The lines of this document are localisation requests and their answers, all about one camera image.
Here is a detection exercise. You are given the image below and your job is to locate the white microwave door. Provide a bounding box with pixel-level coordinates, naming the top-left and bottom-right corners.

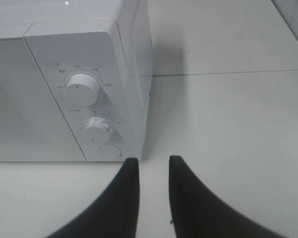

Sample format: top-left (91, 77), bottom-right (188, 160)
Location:
top-left (0, 39), bottom-right (85, 161)

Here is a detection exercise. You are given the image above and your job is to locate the round white door button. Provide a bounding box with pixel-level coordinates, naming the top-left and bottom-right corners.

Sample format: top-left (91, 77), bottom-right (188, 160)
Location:
top-left (99, 144), bottom-right (122, 161)

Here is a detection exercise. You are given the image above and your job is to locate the upper white power knob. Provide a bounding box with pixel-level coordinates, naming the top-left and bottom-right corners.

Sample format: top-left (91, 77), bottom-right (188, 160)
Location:
top-left (66, 73), bottom-right (101, 107)

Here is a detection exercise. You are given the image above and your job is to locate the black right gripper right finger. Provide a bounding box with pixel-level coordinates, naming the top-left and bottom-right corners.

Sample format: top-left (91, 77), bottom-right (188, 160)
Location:
top-left (168, 155), bottom-right (281, 238)

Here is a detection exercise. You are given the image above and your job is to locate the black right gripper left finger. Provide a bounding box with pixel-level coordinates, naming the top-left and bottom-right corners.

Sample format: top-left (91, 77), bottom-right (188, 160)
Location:
top-left (48, 158), bottom-right (140, 238)

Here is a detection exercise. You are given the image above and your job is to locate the white microwave oven body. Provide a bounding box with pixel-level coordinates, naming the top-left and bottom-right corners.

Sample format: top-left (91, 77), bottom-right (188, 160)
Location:
top-left (0, 0), bottom-right (153, 162)

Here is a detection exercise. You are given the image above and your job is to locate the white timer knob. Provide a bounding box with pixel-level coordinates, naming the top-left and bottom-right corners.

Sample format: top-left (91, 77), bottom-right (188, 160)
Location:
top-left (84, 117), bottom-right (114, 143)

